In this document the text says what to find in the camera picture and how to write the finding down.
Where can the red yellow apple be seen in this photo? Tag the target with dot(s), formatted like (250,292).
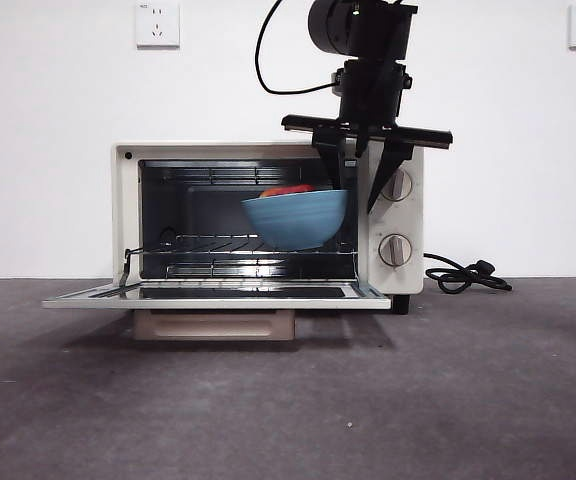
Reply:
(288,190)

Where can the cream Toshiba toaster oven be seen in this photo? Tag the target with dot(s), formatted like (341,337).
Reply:
(128,210)

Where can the cream oven knob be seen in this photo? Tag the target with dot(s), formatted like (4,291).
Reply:
(395,250)
(400,186)

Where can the blue bowl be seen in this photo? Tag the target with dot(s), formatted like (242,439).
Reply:
(295,220)

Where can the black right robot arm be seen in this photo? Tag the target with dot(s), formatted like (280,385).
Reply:
(358,30)

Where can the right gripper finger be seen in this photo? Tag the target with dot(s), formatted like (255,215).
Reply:
(393,165)
(338,155)

